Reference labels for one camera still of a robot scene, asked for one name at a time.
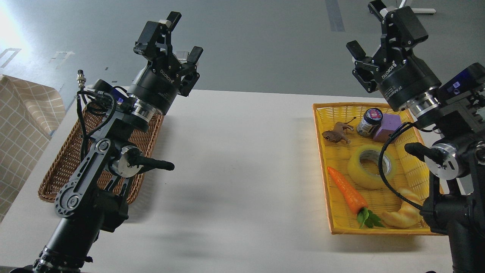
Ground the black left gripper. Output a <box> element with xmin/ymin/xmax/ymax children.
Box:
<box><xmin>128</xmin><ymin>11</ymin><xmax>204</xmax><ymax>115</ymax></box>

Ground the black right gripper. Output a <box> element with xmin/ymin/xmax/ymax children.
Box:
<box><xmin>346</xmin><ymin>0</ymin><xmax>441</xmax><ymax>111</ymax></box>

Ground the yellow tape roll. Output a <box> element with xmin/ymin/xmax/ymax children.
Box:
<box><xmin>347</xmin><ymin>144</ymin><xmax>386</xmax><ymax>190</ymax></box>

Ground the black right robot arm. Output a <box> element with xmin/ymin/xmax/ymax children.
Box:
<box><xmin>346</xmin><ymin>0</ymin><xmax>485</xmax><ymax>273</ymax></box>

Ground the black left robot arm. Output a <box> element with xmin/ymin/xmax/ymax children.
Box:
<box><xmin>12</xmin><ymin>11</ymin><xmax>203</xmax><ymax>273</ymax></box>

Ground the white stand base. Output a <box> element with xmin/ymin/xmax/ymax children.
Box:
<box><xmin>396</xmin><ymin>0</ymin><xmax>437</xmax><ymax>14</ymax></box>

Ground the small dark jar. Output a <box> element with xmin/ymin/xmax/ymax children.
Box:
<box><xmin>356</xmin><ymin>108</ymin><xmax>383</xmax><ymax>137</ymax></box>

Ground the purple foam block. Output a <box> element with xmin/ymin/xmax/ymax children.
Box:
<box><xmin>372</xmin><ymin>113</ymin><xmax>402</xmax><ymax>143</ymax></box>

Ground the brown toy lion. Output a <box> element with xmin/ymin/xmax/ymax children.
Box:
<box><xmin>321</xmin><ymin>116</ymin><xmax>356</xmax><ymax>144</ymax></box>

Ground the brown wicker basket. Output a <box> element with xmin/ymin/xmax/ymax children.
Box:
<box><xmin>38</xmin><ymin>102</ymin><xmax>164</xmax><ymax>205</ymax></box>

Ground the yellow plastic basket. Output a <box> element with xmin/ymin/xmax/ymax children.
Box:
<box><xmin>313</xmin><ymin>102</ymin><xmax>433</xmax><ymax>236</ymax></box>

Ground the beige checkered cloth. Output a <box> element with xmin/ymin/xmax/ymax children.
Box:
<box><xmin>0</xmin><ymin>75</ymin><xmax>66</xmax><ymax>220</ymax></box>

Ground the orange toy carrot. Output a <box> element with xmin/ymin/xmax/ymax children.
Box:
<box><xmin>327</xmin><ymin>166</ymin><xmax>384</xmax><ymax>228</ymax></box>

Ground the toy croissant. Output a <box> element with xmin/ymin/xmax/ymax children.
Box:
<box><xmin>380</xmin><ymin>188</ymin><xmax>423</xmax><ymax>229</ymax></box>

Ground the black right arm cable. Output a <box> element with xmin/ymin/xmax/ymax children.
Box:
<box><xmin>378</xmin><ymin>122</ymin><xmax>425</xmax><ymax>211</ymax></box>

